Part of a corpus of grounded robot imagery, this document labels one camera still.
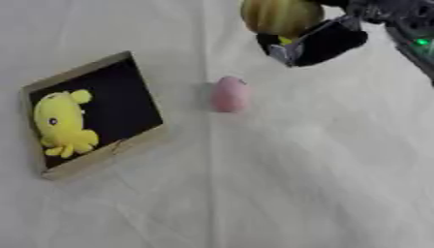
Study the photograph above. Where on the tan cardboard box black inside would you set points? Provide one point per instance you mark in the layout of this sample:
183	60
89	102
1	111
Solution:
107	106

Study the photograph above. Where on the pink egg-shaped toy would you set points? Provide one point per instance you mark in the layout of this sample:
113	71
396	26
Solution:
230	94

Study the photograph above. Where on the yellow-green toy fruit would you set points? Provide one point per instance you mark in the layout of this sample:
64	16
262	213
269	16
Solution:
281	16

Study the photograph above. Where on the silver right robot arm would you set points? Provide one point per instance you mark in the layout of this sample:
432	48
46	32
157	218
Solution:
408	25

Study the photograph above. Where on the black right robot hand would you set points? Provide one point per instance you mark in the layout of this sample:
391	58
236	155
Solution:
330	42

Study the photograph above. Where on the yellow octopus soft toy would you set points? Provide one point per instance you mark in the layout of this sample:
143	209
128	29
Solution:
63	124

